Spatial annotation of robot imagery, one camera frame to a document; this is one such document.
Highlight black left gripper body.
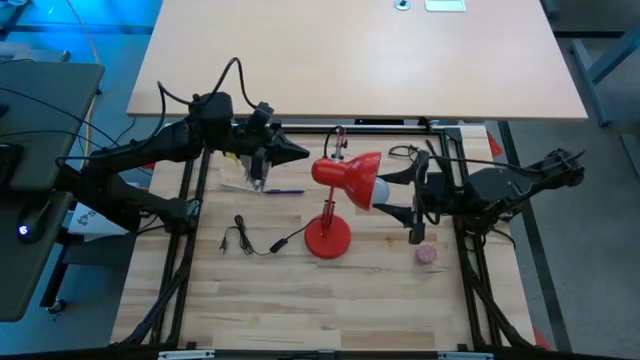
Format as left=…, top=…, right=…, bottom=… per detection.
left=230, top=115, right=282, bottom=169

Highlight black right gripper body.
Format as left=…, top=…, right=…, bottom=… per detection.
left=408, top=148, right=469, bottom=246

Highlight white lightbulb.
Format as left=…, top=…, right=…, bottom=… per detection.
left=370, top=175, right=391, bottom=206

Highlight red desk lamp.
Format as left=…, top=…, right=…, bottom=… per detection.
left=303, top=124, right=383, bottom=261

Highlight black eyeglasses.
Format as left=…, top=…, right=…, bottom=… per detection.
left=387, top=143, right=426, bottom=161

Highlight pink round disc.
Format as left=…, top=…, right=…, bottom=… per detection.
left=414, top=242, right=439, bottom=266

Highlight light wooden desk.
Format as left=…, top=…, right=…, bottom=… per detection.
left=125, top=0, right=589, bottom=123

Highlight white rectangular desk plate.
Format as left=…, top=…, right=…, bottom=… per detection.
left=424, top=0, right=467, bottom=13

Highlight white printed box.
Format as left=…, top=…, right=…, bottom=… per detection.
left=66, top=199, right=131, bottom=237

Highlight dark grey side desk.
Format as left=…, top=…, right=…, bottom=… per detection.
left=0, top=61, right=106, bottom=324

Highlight blue-grey metal table legs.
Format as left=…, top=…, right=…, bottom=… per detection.
left=569, top=22, right=640, bottom=127

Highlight black computer mouse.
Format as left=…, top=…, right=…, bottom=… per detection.
left=16, top=199, right=52, bottom=246

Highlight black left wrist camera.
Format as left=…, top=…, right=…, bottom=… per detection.
left=248, top=101, right=275, bottom=132

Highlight black left wrist camera cable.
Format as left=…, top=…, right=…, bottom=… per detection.
left=156, top=56, right=261, bottom=114

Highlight black lamp power cord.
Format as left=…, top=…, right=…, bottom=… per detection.
left=218, top=213, right=314, bottom=257

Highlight silver frame bracket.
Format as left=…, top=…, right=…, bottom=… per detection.
left=436, top=350, right=495, bottom=360
left=157, top=349, right=217, bottom=360

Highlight yellow cable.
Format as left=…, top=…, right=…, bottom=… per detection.
left=63, top=0, right=102, bottom=169

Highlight thin black desk cable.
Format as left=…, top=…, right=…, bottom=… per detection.
left=0, top=85, right=146, bottom=169

